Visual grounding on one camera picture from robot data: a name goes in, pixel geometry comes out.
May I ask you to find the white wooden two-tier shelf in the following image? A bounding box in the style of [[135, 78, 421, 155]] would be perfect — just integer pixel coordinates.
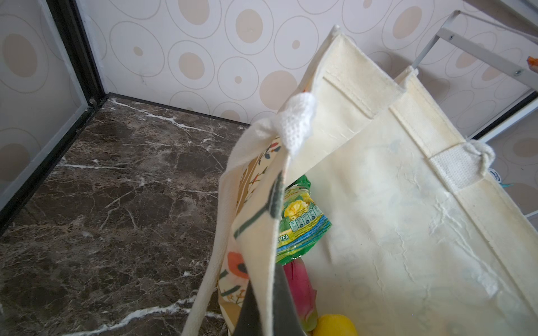
[[411, 10, 537, 142]]

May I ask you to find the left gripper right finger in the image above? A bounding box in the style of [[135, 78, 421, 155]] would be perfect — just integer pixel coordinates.
[[273, 264, 305, 336]]

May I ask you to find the yellow fruit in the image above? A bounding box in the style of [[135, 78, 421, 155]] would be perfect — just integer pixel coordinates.
[[312, 314, 359, 336]]

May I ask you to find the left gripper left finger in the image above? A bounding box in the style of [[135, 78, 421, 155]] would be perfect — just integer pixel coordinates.
[[232, 283, 263, 336]]

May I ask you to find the cream canvas grocery bag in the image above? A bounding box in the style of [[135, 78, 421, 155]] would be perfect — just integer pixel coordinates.
[[183, 27, 537, 335]]

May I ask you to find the green yellow snack bag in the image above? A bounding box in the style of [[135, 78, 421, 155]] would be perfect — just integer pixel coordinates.
[[276, 175, 332, 266]]

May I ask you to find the pink dragon fruit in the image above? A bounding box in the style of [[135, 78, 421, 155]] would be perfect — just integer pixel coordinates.
[[283, 258, 318, 333]]

